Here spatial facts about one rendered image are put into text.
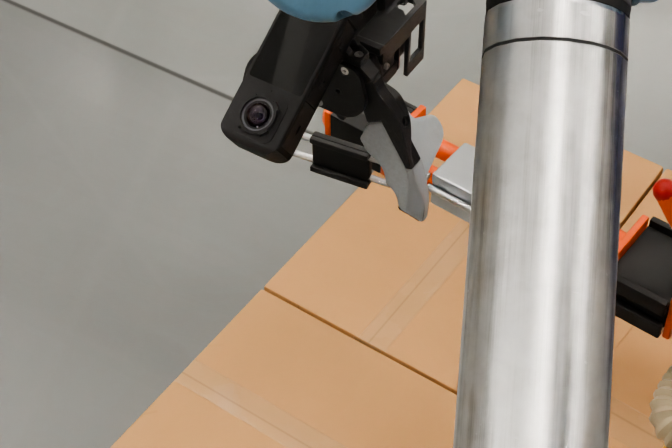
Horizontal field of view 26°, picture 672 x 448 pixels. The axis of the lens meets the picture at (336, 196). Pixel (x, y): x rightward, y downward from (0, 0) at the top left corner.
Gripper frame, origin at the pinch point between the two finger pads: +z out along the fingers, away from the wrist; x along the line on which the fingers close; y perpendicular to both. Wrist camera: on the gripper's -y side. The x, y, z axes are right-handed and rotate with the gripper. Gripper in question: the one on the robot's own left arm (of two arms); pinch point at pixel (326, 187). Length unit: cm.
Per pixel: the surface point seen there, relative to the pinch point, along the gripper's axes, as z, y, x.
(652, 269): 32.5, 34.1, -16.0
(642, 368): 58, 42, -16
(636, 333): 58, 46, -13
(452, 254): 98, 78, 26
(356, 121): 32, 36, 19
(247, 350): 98, 45, 43
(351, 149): 31.9, 32.2, 17.5
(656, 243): 33, 38, -15
